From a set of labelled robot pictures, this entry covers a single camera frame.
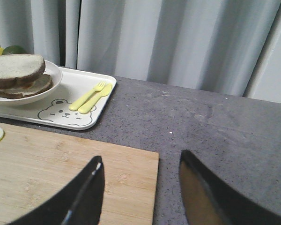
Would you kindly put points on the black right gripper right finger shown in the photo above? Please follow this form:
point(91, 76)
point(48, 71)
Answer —
point(208, 200)

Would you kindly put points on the white round plate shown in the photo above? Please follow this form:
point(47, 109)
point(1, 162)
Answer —
point(56, 76)

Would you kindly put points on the yellow plastic knife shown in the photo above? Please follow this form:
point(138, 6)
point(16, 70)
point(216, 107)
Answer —
point(88, 105)

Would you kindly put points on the bread slice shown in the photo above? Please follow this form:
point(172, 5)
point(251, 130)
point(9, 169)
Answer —
point(40, 85)
point(20, 69)

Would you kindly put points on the green lime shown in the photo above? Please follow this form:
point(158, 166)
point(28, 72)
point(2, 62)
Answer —
point(14, 49)

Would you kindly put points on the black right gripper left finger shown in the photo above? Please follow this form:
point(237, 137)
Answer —
point(78, 203)

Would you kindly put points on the yellow plastic fork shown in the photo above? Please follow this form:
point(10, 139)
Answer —
point(81, 100)

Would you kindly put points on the grey curtain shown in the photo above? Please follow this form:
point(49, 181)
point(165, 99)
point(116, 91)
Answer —
point(226, 46)

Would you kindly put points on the wooden cutting board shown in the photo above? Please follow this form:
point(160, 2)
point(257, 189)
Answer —
point(35, 164)

